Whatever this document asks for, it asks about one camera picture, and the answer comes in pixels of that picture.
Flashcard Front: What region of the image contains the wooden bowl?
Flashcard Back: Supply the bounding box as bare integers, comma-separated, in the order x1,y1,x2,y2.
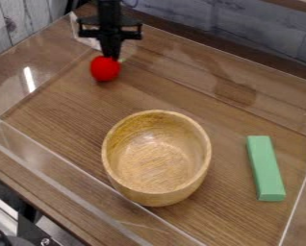
102,110,213,207

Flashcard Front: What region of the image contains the clear acrylic tray enclosure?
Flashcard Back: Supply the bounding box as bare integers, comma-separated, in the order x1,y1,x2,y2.
0,18,306,246

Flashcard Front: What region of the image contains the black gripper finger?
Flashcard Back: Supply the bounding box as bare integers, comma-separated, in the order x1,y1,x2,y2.
100,37,122,61

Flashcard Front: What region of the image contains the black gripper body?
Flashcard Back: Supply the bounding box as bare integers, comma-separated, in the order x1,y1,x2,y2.
77,0,145,42

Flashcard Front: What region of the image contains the green rectangular block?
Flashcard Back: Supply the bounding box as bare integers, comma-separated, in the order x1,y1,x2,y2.
248,135,288,202

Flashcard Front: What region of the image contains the black clamp mount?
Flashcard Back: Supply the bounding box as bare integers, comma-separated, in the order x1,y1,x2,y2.
18,214,62,246

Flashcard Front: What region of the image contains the red strawberry toy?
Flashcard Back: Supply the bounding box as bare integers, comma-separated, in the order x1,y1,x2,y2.
90,56,122,82

